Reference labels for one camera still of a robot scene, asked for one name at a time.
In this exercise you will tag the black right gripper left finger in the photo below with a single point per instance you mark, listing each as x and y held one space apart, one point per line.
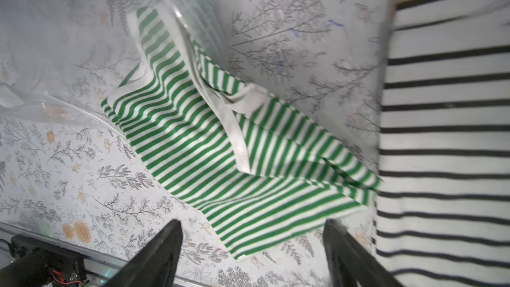
155 264

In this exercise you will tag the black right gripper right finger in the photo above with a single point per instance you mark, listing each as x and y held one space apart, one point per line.
349 263

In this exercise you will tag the black white striped tank top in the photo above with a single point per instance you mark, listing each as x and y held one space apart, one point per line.
443 206

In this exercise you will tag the green white striped tank top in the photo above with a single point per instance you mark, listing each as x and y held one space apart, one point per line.
258 169

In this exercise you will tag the clear plastic vacuum bag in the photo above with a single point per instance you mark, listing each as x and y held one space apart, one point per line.
60 58

